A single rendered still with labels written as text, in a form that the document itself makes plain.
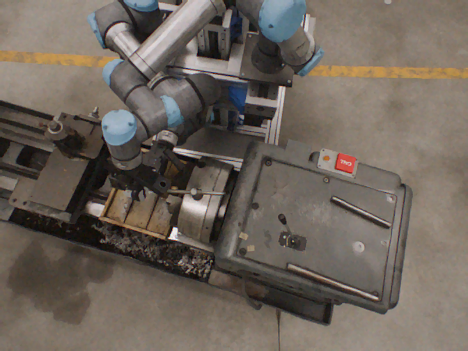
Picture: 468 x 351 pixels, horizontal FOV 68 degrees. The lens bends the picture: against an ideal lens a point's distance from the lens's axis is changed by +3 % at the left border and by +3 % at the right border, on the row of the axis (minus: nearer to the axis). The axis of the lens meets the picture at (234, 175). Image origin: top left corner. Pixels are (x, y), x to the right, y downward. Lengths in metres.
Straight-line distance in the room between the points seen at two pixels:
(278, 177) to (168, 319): 1.47
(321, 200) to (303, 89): 1.78
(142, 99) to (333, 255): 0.74
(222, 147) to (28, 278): 1.51
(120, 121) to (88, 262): 1.79
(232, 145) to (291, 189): 1.22
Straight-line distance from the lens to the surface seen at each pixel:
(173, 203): 1.29
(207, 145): 2.32
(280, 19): 0.87
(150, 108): 0.86
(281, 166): 1.18
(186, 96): 1.09
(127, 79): 0.91
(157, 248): 1.78
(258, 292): 1.81
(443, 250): 2.79
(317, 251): 1.14
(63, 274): 2.57
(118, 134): 0.80
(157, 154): 1.36
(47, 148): 1.79
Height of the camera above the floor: 2.35
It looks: 72 degrees down
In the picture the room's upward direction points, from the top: 6 degrees clockwise
